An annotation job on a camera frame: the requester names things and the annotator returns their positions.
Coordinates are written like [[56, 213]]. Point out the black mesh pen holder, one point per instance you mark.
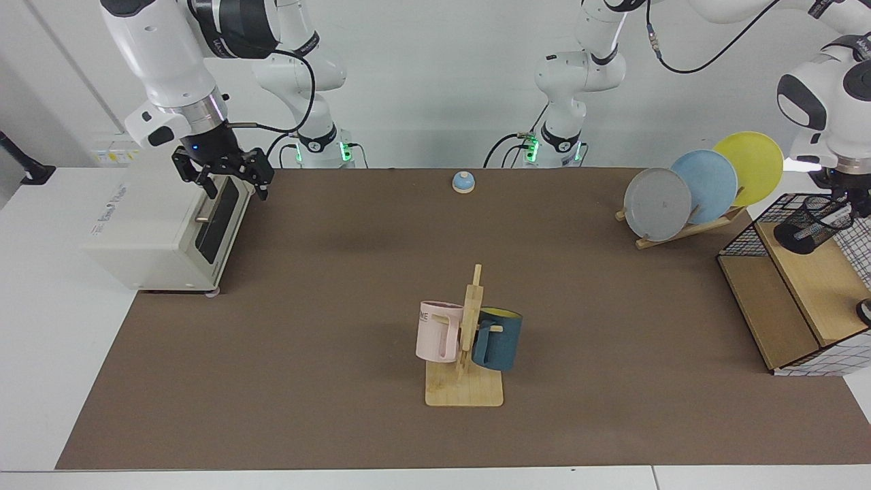
[[806, 231]]

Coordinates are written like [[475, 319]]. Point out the pale toaster oven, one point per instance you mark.
[[160, 224]]

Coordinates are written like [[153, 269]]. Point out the white socket box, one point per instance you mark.
[[112, 146]]

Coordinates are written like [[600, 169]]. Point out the yellow plate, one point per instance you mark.
[[755, 163]]

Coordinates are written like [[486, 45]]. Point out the black round object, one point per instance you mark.
[[865, 312]]

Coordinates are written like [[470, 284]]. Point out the light blue plate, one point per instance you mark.
[[711, 180]]

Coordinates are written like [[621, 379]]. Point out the brown table cloth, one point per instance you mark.
[[306, 340]]

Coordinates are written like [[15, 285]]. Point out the black stand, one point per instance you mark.
[[24, 167]]

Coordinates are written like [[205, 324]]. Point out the wooden plate rack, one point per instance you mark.
[[680, 233]]

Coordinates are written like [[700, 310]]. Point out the grey plate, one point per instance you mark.
[[656, 204]]

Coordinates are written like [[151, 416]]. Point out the small blue round bell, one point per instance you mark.
[[463, 182]]

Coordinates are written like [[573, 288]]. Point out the pink cup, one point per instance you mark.
[[435, 337]]

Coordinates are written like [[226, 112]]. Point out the dark teal cup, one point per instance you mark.
[[497, 344]]

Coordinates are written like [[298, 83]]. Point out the wooden cup stand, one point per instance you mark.
[[466, 391]]

